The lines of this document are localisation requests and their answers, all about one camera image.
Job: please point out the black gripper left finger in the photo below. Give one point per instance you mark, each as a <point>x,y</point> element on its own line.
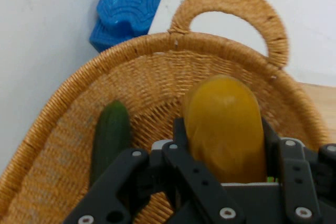
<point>189,182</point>

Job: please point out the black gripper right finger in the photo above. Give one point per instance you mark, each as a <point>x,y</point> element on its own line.
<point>302,182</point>

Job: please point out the ochre oval toy vegetable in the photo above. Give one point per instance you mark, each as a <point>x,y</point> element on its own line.
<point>225,129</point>

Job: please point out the wooden cutting board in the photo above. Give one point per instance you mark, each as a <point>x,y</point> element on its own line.
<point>324,108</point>

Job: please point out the long dark green cucumber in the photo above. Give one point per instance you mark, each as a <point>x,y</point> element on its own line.
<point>111,134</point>

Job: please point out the dark blue foam mat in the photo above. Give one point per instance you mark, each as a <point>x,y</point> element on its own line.
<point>126,6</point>

